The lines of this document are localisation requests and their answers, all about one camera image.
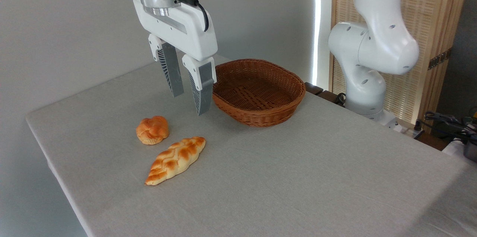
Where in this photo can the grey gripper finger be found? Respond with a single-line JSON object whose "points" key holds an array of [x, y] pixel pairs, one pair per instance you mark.
{"points": [[172, 69], [203, 91]]}

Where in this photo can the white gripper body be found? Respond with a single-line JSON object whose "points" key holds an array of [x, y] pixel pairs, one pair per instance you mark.
{"points": [[186, 32]]}

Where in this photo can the round knotted bread roll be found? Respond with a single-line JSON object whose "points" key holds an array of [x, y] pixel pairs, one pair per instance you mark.
{"points": [[152, 129]]}

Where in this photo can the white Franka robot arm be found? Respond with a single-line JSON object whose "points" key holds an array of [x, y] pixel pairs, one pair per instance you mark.
{"points": [[376, 43]]}

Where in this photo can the brown wicker basket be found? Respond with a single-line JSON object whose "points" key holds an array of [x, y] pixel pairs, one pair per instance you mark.
{"points": [[261, 95]]}

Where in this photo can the long braided bread loaf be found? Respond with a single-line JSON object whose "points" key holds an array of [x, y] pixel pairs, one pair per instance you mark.
{"points": [[175, 159]]}

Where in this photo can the dark brown wooden bench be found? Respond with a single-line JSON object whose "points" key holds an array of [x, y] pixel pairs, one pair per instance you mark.
{"points": [[316, 89]]}

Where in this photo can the grey tablecloth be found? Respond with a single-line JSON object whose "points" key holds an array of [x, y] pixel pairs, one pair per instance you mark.
{"points": [[298, 177]]}

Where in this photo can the dark metal screen hinge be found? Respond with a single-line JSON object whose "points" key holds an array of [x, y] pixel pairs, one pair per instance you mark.
{"points": [[439, 59]]}

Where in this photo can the light wooden slatted screen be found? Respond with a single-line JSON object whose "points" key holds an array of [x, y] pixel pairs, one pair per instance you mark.
{"points": [[432, 6]]}

